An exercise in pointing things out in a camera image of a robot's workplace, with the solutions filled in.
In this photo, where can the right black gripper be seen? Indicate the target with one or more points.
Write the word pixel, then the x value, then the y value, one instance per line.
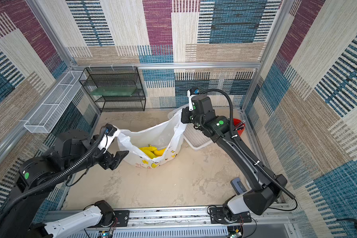
pixel 189 116

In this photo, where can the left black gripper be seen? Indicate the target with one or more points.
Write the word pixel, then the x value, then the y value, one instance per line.
pixel 109 162

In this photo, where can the white perforated plastic basket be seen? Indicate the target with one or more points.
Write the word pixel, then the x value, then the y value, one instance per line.
pixel 195 139

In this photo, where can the white plastic bag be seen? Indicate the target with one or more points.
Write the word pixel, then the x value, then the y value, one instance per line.
pixel 141 129

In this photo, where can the yellow banana bunch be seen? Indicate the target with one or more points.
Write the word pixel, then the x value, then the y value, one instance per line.
pixel 152 151

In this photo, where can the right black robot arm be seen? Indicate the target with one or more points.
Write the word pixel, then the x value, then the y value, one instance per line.
pixel 266 186

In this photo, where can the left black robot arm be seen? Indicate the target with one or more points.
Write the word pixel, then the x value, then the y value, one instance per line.
pixel 37 177

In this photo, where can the red pen cup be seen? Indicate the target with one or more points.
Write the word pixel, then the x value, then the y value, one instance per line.
pixel 240 132

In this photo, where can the green board on shelf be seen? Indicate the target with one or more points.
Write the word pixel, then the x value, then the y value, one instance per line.
pixel 113 91

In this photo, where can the blue grey small device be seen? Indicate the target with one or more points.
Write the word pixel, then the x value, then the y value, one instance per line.
pixel 238 186

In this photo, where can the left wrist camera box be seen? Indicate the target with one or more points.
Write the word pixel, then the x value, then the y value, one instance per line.
pixel 111 133

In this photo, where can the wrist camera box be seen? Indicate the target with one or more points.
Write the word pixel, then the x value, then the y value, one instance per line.
pixel 111 133
pixel 190 94

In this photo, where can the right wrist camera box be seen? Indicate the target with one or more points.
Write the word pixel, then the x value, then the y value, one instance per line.
pixel 190 94

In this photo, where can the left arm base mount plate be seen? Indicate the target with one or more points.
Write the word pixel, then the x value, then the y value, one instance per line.
pixel 120 217

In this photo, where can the black wire shelf rack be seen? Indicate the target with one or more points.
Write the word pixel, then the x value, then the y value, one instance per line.
pixel 94 77

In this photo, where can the white wire mesh basket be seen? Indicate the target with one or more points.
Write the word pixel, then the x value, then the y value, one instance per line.
pixel 44 119

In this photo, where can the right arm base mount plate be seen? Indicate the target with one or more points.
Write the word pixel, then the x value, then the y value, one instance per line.
pixel 224 216

